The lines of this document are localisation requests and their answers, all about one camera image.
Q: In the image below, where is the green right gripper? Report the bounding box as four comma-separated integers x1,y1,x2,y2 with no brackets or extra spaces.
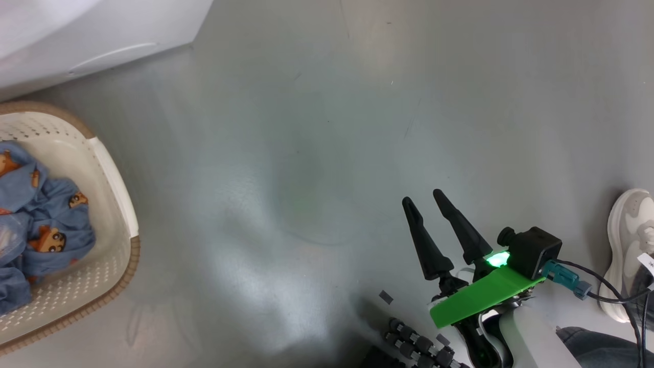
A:
402,189,546,329

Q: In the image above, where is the cream perforated laundry basket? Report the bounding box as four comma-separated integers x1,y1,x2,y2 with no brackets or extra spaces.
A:
0,101,141,356

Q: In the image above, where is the white sneaker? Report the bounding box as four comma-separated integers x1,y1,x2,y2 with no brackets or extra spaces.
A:
598,188,654,324

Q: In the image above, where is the teal right camera connector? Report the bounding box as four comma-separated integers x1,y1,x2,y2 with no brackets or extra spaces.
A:
542,260,593,300

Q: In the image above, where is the white front-load washing machine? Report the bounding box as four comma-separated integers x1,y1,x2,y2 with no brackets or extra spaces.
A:
0,0,214,100

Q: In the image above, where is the round white filter cover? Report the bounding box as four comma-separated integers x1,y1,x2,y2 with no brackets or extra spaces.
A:
66,42,169,77

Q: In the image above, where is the blue jeans leg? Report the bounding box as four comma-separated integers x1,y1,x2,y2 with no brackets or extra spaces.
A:
557,266,654,368

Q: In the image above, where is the black ribbed flexible conduit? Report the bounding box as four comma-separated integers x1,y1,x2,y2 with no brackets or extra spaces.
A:
383,317,471,368

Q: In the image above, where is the blue cartoon print garment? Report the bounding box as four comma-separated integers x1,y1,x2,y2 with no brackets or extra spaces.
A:
0,141,96,315

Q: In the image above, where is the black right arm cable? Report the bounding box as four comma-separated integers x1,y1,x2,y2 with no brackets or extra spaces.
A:
557,258,654,368

